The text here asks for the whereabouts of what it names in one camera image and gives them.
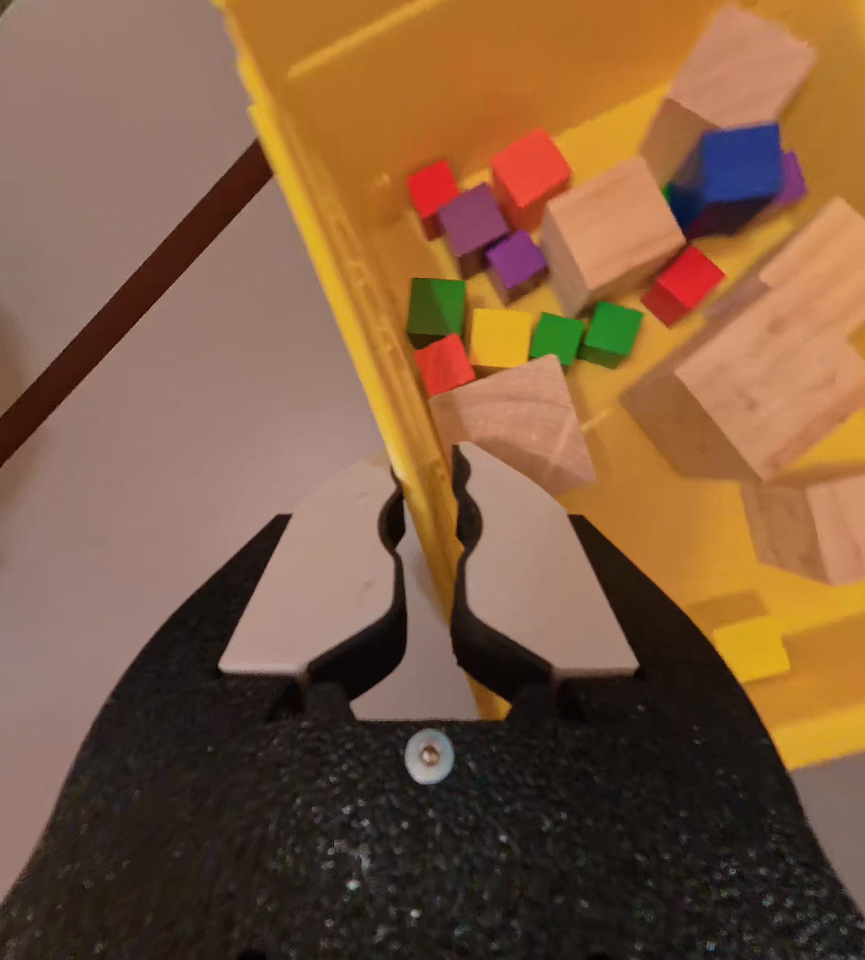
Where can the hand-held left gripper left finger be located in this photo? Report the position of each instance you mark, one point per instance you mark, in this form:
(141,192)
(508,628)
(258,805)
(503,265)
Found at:
(320,577)

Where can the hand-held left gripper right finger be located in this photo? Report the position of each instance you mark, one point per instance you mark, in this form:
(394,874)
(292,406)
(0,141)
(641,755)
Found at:
(537,585)

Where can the yellow plastic box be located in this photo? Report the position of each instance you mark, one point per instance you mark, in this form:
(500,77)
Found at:
(650,540)

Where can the heap of natural wood blocks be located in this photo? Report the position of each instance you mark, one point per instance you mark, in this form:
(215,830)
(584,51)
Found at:
(612,232)

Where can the pile of coloured wooden cubes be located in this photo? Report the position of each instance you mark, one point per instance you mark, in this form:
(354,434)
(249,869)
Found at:
(474,217)

